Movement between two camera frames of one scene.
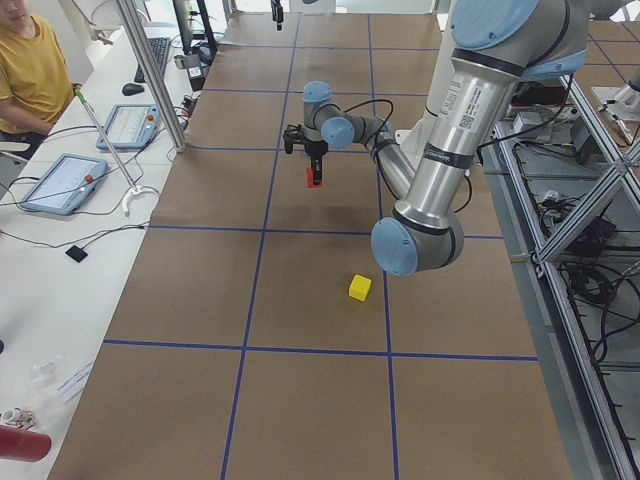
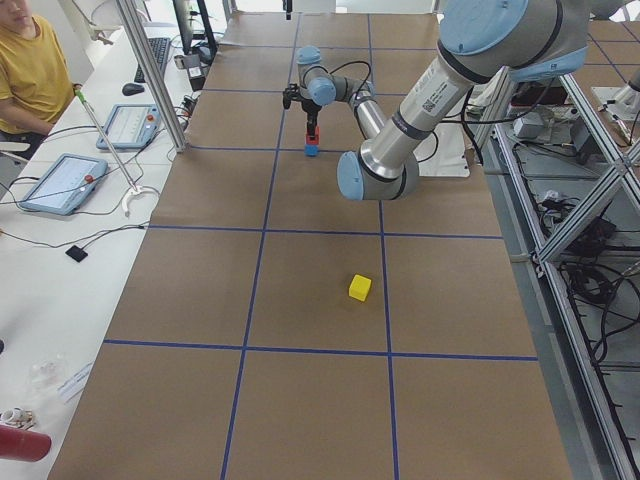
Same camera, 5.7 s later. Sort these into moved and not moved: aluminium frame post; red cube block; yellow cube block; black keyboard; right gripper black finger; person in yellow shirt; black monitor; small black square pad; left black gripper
Moved: left black gripper; right gripper black finger; red cube block
Not moved: aluminium frame post; person in yellow shirt; small black square pad; black keyboard; yellow cube block; black monitor
